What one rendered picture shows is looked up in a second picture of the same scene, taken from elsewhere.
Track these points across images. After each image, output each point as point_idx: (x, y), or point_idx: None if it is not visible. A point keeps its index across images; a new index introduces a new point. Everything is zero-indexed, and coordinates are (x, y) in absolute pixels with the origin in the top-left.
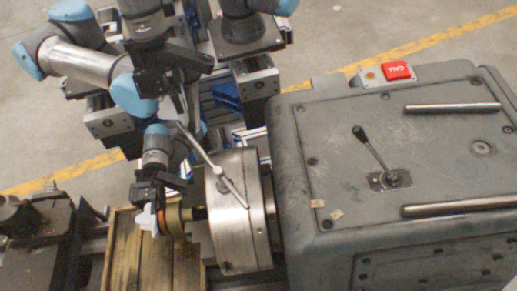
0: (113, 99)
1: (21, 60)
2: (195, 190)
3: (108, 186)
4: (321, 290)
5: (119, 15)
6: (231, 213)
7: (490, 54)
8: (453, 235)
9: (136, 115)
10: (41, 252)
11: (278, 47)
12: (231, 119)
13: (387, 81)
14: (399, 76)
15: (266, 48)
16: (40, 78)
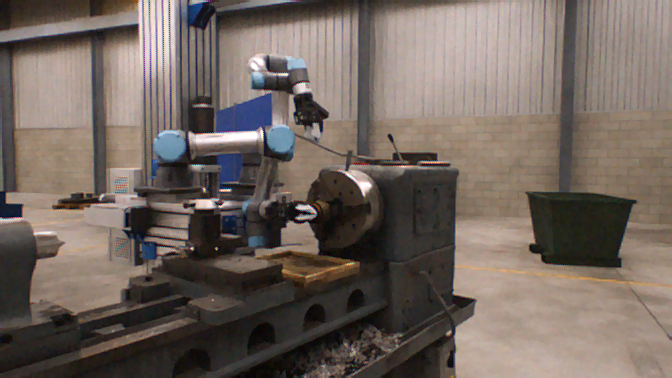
0: (269, 140)
1: (172, 139)
2: (322, 191)
3: None
4: (409, 219)
5: (155, 177)
6: (360, 177)
7: None
8: (437, 172)
9: (282, 150)
10: (226, 256)
11: (281, 185)
12: (249, 251)
13: (362, 164)
14: (365, 163)
15: (276, 183)
16: (182, 153)
